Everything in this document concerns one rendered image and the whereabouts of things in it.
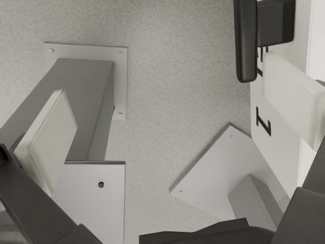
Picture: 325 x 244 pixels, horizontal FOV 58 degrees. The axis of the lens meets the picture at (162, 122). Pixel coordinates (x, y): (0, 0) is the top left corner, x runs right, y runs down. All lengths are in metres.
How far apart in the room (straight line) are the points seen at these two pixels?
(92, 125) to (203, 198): 0.92
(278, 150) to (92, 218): 0.30
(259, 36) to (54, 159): 0.14
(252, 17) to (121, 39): 0.95
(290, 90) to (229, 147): 1.17
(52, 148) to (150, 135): 1.12
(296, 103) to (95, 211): 0.35
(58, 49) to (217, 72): 0.61
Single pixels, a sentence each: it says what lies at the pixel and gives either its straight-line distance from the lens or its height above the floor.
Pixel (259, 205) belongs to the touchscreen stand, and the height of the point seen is 0.23.
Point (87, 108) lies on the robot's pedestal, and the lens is 0.76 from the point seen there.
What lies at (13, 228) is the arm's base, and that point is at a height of 0.79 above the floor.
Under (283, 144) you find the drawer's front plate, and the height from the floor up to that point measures 0.90.
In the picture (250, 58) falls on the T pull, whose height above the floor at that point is 0.91.
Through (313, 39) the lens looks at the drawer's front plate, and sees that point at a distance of 0.20.
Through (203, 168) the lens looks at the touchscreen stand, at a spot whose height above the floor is 0.03.
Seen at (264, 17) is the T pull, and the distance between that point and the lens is 0.20.
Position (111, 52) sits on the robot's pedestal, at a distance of 1.12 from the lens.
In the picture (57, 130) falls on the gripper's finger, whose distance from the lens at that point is 0.18.
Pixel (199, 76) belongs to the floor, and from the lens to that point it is 1.19.
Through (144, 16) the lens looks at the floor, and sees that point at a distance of 1.11.
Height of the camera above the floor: 1.09
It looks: 61 degrees down
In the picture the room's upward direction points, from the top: 172 degrees clockwise
